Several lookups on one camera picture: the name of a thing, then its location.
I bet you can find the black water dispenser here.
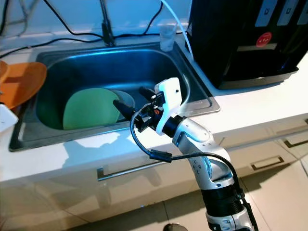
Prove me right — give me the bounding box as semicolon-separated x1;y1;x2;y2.
188;0;308;90

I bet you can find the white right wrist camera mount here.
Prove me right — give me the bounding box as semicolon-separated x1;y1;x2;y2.
154;77;184;135

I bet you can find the clear glass bowl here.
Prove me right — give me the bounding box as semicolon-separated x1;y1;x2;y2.
111;90;136;121

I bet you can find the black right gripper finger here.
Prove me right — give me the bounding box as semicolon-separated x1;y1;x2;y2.
138;86;160;101
113;99;142;123

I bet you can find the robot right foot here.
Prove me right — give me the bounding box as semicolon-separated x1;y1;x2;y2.
163;224;188;231

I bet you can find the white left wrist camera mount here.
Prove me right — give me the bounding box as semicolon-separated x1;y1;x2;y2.
0;103;19;133

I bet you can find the clear drinking glass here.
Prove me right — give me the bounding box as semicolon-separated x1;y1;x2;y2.
159;23;178;52

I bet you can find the stainless steel sink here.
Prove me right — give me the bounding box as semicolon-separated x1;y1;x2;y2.
10;41;219;152

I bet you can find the green plastic plate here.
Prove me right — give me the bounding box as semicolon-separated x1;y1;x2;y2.
63;88;123;131

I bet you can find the orange plastic plate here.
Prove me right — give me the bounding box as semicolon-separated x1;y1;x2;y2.
2;62;48;109

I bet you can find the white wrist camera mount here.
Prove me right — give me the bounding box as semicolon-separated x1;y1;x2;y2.
0;103;19;133
154;77;184;135

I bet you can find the white water hose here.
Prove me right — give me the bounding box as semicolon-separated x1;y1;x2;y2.
161;0;194;61

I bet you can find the silver drawer handle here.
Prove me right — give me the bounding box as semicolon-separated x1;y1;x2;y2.
283;137;308;149
97;160;169;181
250;156;286;171

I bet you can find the black faucet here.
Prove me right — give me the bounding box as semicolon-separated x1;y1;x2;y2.
100;0;114;47

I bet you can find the white kitchen cabinet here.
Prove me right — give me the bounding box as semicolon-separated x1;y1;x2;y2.
0;125;308;215

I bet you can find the orange plastic bowl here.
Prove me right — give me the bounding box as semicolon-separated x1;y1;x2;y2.
0;60;8;82

